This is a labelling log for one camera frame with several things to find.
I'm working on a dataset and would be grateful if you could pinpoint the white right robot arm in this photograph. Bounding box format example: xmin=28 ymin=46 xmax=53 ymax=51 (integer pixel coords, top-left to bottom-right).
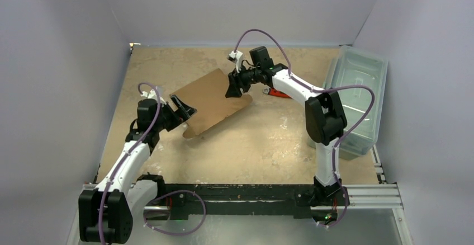
xmin=225 ymin=46 xmax=347 ymax=204

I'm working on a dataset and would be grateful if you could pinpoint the red handled adjustable wrench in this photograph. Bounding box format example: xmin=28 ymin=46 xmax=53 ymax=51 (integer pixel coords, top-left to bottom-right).
xmin=262 ymin=87 xmax=291 ymax=98

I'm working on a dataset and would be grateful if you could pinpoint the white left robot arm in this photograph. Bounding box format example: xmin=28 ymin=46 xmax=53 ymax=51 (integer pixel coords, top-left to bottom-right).
xmin=78 ymin=95 xmax=197 ymax=244

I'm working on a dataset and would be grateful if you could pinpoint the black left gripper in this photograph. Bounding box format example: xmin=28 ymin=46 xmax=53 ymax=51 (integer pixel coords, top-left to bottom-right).
xmin=153 ymin=95 xmax=196 ymax=131

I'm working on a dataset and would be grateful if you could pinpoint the brown cardboard box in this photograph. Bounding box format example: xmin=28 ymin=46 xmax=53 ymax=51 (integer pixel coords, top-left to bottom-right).
xmin=172 ymin=68 xmax=253 ymax=139

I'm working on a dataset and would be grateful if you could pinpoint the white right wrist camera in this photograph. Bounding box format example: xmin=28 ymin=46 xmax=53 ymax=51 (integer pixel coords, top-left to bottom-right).
xmin=227 ymin=50 xmax=244 ymax=73

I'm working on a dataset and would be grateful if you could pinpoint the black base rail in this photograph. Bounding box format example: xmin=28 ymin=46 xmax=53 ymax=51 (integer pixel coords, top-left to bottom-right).
xmin=145 ymin=183 xmax=350 ymax=220

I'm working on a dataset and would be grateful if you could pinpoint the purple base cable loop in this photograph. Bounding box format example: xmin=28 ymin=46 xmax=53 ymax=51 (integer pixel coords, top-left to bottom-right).
xmin=143 ymin=190 xmax=207 ymax=237

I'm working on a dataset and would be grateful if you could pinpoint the clear plastic storage bin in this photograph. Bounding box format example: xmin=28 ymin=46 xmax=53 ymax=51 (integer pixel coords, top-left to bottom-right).
xmin=308 ymin=45 xmax=389 ymax=161

